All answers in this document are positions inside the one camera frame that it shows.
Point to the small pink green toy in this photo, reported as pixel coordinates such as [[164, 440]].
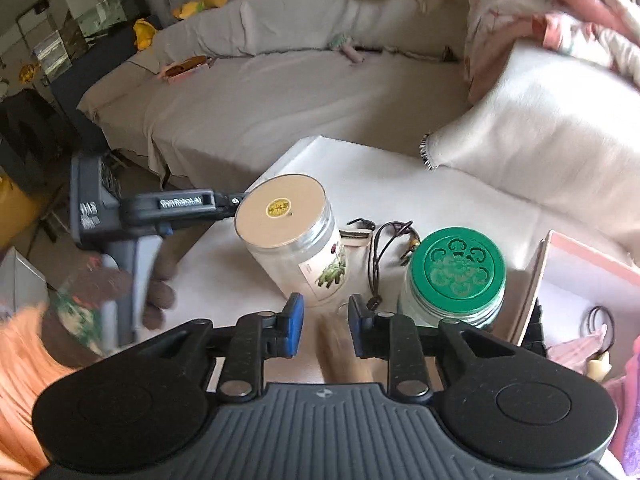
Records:
[[343, 44]]

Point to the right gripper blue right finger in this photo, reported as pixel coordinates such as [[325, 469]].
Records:
[[395, 339]]

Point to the white table cloth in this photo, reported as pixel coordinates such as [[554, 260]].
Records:
[[218, 279]]

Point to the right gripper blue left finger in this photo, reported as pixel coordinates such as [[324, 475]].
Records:
[[255, 338]]

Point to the white rectangular hair clip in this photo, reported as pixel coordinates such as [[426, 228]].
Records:
[[357, 233]]

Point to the beige covered sofa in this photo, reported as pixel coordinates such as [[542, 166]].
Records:
[[218, 98]]

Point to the pink cardboard box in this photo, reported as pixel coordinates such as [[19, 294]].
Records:
[[576, 286]]

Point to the lavender fluffy scrunchie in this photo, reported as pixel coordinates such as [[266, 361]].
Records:
[[625, 393]]

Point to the person left hand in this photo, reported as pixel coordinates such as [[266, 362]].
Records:
[[72, 327]]

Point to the black hair claw clip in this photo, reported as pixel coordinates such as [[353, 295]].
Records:
[[533, 339]]

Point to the floral pink blanket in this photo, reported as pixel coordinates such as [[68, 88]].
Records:
[[600, 32]]

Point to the clear jar silver lid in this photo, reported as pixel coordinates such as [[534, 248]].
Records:
[[288, 226]]

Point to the glass jar green lid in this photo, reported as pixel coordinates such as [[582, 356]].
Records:
[[456, 273]]

